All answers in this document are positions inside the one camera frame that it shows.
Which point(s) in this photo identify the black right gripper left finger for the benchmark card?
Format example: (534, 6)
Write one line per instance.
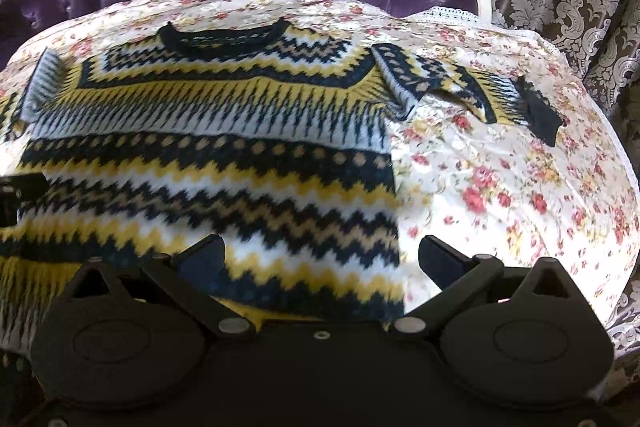
(183, 278)

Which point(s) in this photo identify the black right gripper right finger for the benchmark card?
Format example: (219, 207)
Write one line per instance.
(461, 280)

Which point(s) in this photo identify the navy yellow patterned knit sweater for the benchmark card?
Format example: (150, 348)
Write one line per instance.
(274, 138)

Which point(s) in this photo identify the floral bed cover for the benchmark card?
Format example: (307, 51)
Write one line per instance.
(492, 189)

